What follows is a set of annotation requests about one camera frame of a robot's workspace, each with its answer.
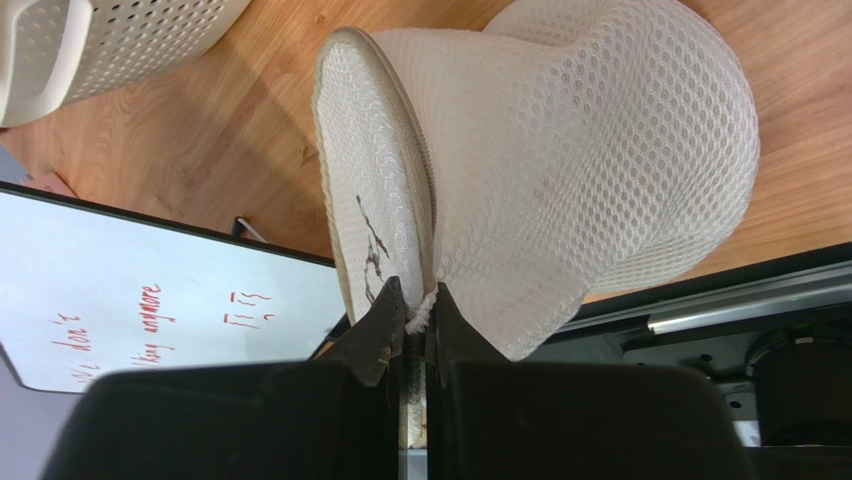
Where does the cream plastic laundry basket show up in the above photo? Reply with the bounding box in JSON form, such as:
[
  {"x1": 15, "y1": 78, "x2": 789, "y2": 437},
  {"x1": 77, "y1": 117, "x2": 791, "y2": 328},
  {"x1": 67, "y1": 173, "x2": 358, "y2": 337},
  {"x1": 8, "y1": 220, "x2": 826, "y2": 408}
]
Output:
[{"x1": 1, "y1": 0, "x2": 248, "y2": 128}]

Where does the white mesh laundry bag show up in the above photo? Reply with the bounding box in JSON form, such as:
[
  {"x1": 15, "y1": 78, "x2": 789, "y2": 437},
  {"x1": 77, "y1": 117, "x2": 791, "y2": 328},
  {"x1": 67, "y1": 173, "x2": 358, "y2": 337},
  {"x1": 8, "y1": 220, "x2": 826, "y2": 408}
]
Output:
[{"x1": 313, "y1": 1, "x2": 760, "y2": 360}]

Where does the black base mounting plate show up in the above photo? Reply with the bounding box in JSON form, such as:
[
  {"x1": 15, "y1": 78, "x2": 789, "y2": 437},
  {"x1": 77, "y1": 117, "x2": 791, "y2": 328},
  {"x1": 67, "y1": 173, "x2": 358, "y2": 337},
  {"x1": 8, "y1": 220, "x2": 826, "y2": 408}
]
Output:
[{"x1": 531, "y1": 243, "x2": 851, "y2": 479}]

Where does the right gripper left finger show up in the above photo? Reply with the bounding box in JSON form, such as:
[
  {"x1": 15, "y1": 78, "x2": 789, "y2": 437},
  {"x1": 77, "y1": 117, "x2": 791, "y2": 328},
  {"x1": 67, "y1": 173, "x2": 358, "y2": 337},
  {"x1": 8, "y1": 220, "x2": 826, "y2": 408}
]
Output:
[{"x1": 43, "y1": 277, "x2": 407, "y2": 479}]

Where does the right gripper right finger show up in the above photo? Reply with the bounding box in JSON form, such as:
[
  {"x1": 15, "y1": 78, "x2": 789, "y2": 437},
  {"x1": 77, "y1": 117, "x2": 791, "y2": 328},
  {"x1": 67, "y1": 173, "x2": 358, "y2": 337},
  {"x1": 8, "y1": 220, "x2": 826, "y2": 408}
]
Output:
[{"x1": 427, "y1": 285, "x2": 757, "y2": 479}]

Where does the whiteboard with red writing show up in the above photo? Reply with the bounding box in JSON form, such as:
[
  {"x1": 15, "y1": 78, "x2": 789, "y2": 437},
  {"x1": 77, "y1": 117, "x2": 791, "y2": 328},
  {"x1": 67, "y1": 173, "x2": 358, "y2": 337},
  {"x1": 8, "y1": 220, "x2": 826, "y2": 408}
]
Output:
[{"x1": 1, "y1": 183, "x2": 345, "y2": 393}]

